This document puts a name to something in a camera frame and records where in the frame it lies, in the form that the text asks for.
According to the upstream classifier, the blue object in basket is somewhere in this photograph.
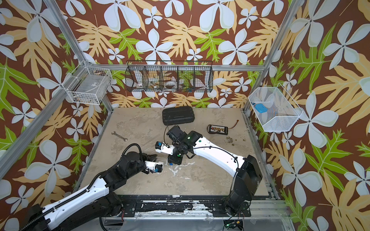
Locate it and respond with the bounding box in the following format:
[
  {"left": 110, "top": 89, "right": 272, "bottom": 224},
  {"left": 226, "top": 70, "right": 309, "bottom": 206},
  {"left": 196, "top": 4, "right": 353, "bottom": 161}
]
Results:
[{"left": 254, "top": 104, "right": 268, "bottom": 113}]

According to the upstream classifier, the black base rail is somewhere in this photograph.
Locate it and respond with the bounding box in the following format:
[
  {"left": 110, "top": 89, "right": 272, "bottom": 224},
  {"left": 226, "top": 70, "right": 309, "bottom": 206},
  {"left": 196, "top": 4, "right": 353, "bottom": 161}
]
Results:
[{"left": 118, "top": 195, "right": 251, "bottom": 217}]

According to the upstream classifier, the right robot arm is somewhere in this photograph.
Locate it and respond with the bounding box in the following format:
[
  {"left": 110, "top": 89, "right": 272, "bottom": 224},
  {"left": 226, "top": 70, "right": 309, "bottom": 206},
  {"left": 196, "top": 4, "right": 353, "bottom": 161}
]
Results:
[{"left": 155, "top": 126, "right": 263, "bottom": 216}]

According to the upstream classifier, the black wire basket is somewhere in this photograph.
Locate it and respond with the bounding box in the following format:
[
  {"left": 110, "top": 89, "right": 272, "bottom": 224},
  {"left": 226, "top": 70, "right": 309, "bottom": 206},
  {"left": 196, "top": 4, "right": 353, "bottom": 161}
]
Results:
[{"left": 124, "top": 60, "right": 214, "bottom": 92}]

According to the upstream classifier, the black plastic case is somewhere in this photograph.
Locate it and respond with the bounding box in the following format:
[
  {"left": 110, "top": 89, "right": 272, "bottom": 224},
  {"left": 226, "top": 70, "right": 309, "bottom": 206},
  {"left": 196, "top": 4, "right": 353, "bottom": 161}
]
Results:
[{"left": 162, "top": 106, "right": 195, "bottom": 126}]

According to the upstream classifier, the white mesh basket right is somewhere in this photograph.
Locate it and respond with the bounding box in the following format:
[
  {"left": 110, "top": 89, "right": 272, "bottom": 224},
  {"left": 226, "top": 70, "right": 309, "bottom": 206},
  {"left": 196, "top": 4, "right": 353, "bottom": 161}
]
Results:
[{"left": 248, "top": 87, "right": 304, "bottom": 133}]

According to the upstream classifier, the white wire basket left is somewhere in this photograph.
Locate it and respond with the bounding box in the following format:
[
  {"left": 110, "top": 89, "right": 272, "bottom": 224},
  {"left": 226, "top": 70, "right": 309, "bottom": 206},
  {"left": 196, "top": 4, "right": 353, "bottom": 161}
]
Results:
[{"left": 63, "top": 61, "right": 112, "bottom": 105}]

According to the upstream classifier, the small steel wrench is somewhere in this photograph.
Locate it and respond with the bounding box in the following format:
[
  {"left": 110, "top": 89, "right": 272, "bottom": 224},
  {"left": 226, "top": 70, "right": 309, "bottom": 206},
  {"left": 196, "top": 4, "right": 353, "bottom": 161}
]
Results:
[{"left": 111, "top": 131, "right": 128, "bottom": 141}]

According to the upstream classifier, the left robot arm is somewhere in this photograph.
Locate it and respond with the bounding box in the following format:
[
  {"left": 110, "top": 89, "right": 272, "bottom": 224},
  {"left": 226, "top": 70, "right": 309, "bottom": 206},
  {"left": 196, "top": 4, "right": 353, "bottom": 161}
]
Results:
[{"left": 20, "top": 144, "right": 163, "bottom": 231}]

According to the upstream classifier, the battery charging board with wires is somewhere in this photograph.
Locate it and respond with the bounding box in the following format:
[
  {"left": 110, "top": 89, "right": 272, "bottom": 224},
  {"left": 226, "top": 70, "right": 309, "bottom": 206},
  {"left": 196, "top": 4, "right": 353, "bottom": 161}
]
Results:
[{"left": 206, "top": 120, "right": 239, "bottom": 135}]

